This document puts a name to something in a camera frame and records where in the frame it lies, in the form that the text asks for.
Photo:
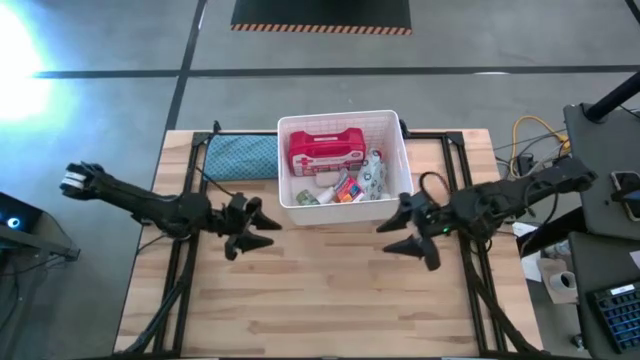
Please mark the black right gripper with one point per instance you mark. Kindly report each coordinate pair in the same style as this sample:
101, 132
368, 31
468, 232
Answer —
442, 217

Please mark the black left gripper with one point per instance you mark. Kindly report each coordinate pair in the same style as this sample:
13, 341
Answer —
230, 215

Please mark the small green packet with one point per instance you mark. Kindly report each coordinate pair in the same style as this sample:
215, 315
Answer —
306, 197

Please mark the blue red blister pack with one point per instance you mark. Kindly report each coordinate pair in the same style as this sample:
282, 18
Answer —
349, 187

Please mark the red first aid kit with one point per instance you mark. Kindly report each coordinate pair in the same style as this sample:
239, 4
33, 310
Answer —
325, 150

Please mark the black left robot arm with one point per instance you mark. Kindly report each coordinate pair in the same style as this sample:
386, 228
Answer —
150, 207

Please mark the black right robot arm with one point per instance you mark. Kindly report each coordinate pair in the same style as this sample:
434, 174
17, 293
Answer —
525, 192

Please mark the white plastic basket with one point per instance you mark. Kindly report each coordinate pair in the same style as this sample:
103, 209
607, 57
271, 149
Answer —
345, 215

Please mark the blue patterned cloth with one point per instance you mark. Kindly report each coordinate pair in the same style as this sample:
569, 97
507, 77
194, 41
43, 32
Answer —
240, 157

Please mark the white paper sheet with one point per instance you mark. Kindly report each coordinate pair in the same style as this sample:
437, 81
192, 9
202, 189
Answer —
532, 265

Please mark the brown cardboard piece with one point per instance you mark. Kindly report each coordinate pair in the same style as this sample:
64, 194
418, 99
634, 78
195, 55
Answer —
547, 270

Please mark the grey tape roll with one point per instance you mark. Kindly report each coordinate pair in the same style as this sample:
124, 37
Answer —
562, 281

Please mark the dark grey keyboard desk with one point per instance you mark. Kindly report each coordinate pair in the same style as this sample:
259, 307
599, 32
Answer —
595, 260

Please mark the dark grey side desk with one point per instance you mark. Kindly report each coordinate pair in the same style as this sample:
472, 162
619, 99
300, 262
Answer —
600, 145

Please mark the grey side stand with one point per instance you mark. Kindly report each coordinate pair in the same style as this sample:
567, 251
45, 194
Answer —
40, 242

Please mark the smartphone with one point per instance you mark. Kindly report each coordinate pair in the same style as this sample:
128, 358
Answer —
627, 192

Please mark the black keyboard blue keys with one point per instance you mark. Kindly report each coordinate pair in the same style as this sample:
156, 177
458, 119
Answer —
620, 315

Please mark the black hazard-striped floor mat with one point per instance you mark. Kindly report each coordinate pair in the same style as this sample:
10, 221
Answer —
320, 12

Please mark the black box blue light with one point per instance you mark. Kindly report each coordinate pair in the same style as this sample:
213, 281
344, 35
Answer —
17, 212

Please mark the black pole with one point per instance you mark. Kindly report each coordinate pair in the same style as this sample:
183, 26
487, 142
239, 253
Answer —
615, 97

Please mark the black metal table frame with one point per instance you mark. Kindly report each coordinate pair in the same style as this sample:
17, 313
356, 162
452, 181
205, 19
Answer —
425, 135

